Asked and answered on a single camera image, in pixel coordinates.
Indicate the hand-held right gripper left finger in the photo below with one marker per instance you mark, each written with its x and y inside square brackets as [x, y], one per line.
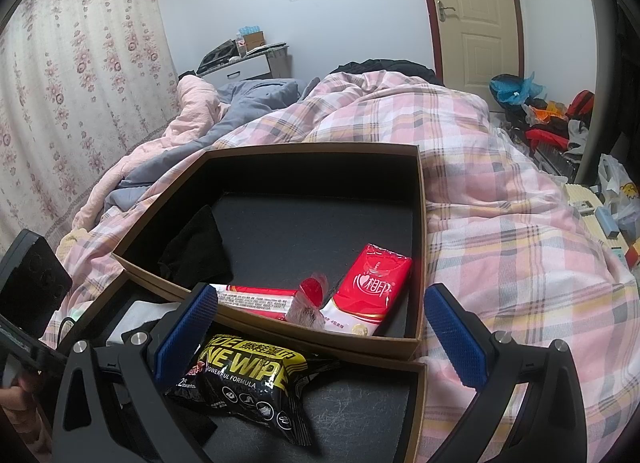
[185, 338]

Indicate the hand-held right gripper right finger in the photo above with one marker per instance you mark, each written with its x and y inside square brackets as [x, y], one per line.
[455, 338]

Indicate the light grey microfibre cloth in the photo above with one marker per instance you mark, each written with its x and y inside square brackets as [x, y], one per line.
[145, 313]

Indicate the black yellow wet wipes pack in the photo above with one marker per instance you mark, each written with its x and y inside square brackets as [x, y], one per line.
[240, 373]

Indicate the red tissue pack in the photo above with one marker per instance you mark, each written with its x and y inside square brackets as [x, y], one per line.
[370, 288]
[250, 300]

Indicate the black knitted cloth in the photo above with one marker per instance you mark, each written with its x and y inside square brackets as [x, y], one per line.
[200, 248]

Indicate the shallow brown cardboard box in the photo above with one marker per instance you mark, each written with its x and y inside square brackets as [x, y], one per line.
[360, 408]

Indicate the small red candy packet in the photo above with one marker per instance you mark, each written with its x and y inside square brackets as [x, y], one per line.
[312, 290]

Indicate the deep brown cardboard box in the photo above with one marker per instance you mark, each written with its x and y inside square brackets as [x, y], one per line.
[310, 223]

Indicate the person's left hand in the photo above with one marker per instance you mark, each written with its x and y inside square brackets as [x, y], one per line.
[20, 403]

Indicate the pink plaid duvet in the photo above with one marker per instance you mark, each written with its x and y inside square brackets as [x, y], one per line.
[500, 243]

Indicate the floral pink curtain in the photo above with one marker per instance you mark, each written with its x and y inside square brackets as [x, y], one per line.
[75, 93]

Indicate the white plastic bag yellow print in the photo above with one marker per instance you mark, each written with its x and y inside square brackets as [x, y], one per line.
[617, 188]

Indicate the plain pink quilt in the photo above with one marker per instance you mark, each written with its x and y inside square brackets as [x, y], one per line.
[195, 108]

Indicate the pile of colourful clothes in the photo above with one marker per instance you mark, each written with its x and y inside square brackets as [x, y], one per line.
[550, 123]

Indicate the grey blanket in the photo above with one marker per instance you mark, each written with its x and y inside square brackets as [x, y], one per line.
[250, 98]

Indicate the blue plastic bag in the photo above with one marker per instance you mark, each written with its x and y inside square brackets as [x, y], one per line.
[515, 88]

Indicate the white bedside cabinet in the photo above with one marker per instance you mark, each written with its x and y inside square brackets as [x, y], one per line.
[240, 73]

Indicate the black garment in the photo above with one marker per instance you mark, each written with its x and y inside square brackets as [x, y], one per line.
[390, 68]

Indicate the small cardboard box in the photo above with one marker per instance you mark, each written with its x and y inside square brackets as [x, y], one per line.
[254, 40]

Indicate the grey wardrobe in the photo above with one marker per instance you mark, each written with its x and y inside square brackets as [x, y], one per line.
[600, 68]

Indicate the cream door with red frame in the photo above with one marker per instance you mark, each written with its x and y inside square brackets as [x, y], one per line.
[480, 18]

